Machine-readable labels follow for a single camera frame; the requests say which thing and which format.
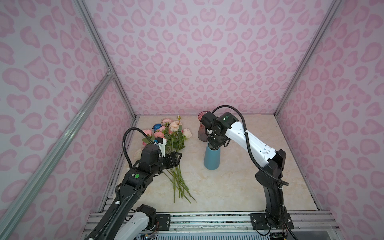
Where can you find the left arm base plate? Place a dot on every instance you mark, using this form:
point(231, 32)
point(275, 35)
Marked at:
point(158, 223)

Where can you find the aluminium frame diagonal strut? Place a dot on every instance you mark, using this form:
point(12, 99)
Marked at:
point(21, 204)

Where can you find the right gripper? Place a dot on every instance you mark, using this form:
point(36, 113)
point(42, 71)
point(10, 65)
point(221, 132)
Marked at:
point(214, 145)

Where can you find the peach rose spray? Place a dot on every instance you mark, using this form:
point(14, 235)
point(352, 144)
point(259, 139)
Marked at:
point(174, 124)

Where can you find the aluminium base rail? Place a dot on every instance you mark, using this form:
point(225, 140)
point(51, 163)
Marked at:
point(309, 225)

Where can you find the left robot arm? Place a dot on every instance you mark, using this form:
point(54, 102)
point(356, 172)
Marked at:
point(129, 191)

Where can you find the pink rose stem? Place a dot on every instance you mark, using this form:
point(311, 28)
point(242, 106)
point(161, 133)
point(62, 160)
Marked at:
point(150, 137)

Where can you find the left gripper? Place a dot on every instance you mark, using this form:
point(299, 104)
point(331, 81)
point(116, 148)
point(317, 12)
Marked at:
point(175, 161)

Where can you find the teal ceramic vase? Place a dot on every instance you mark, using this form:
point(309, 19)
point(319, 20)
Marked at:
point(212, 158)

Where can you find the red glass vase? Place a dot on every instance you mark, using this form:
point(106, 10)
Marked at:
point(201, 132)

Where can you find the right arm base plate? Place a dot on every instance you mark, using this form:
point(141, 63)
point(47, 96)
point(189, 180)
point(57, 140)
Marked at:
point(258, 221)

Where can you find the blue rose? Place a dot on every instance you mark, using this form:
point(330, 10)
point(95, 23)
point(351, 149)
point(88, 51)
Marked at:
point(156, 127)

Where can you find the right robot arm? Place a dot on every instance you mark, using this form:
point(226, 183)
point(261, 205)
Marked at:
point(270, 162)

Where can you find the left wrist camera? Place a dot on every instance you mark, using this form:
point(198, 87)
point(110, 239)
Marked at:
point(161, 143)

